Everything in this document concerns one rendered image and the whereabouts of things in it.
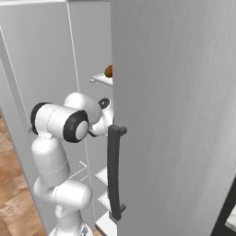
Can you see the white freezer rack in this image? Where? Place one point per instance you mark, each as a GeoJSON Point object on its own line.
{"type": "Point", "coordinates": [104, 201]}
{"type": "Point", "coordinates": [103, 78]}
{"type": "Point", "coordinates": [102, 176]}
{"type": "Point", "coordinates": [106, 224]}

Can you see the grey fridge body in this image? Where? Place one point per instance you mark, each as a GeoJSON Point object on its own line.
{"type": "Point", "coordinates": [46, 70]}

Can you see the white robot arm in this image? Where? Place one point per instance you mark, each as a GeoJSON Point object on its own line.
{"type": "Point", "coordinates": [58, 123]}

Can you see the grey freezer door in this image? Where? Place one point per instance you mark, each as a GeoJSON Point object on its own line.
{"type": "Point", "coordinates": [175, 116]}

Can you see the black appliance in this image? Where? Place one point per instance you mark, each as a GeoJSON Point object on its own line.
{"type": "Point", "coordinates": [226, 212]}

